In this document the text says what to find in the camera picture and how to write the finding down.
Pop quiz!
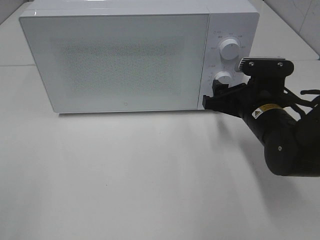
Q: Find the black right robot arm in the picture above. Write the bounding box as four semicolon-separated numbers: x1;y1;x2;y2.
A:
202;57;320;177

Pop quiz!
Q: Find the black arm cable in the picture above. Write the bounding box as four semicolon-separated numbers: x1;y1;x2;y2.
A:
282;86;320;121

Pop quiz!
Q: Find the white microwave oven body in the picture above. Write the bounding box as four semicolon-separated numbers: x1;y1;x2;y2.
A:
19;0;260;111

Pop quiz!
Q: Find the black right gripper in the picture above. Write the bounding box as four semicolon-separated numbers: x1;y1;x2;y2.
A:
202;56;300;130

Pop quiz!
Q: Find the white microwave door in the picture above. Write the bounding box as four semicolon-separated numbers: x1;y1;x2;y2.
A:
20;14;209;114

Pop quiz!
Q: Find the white timer knob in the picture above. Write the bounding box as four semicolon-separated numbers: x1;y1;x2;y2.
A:
214;71;233;85

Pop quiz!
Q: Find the upper white power knob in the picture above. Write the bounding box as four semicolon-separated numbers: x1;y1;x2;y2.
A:
218;37;241;61

